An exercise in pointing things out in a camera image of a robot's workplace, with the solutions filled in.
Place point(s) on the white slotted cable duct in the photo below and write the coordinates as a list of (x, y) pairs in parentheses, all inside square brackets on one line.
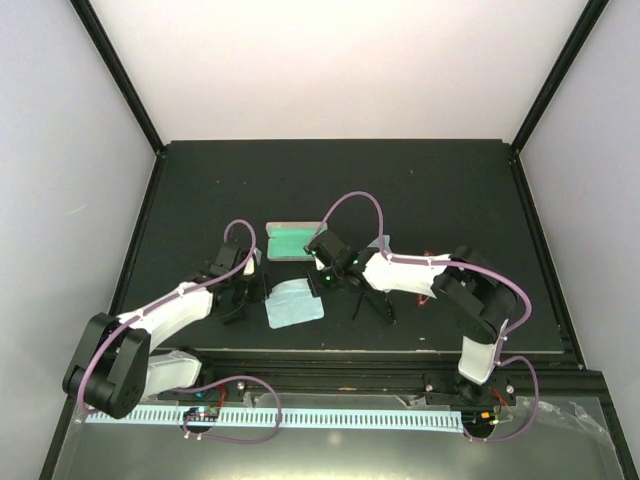
[(298, 418)]

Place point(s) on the black sunglasses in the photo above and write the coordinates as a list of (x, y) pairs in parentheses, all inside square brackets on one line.
[(379, 302)]

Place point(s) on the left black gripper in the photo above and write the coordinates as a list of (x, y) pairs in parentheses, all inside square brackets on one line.
[(256, 298)]

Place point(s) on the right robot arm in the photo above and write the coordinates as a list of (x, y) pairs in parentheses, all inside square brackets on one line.
[(480, 306)]

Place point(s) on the red thin-frame glasses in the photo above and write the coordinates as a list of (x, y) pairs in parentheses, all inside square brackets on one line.
[(423, 299)]

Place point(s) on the light blue cleaning cloth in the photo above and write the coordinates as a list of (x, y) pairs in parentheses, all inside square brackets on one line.
[(291, 303)]

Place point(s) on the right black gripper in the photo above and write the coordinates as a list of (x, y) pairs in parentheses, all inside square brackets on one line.
[(316, 285)]

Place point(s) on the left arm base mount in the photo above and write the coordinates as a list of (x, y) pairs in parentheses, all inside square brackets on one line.
[(210, 400)]

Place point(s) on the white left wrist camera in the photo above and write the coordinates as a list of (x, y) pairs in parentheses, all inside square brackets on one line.
[(252, 265)]

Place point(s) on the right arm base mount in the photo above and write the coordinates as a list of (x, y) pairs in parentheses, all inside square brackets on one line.
[(482, 407)]

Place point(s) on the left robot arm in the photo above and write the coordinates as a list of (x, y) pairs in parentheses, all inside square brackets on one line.
[(114, 366)]

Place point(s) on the grey glasses case green lining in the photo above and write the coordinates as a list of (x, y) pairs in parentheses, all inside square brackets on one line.
[(287, 240)]

